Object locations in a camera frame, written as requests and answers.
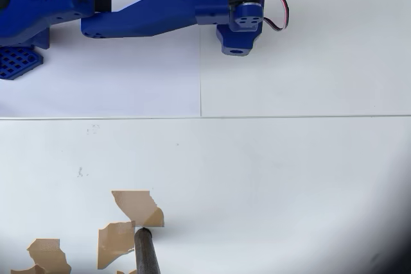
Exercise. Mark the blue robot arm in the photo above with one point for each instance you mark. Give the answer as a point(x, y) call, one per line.
point(128, 4)

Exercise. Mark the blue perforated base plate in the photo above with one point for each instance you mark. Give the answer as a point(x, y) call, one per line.
point(14, 62)

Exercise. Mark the dark metal pole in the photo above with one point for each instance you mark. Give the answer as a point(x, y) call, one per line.
point(146, 251)

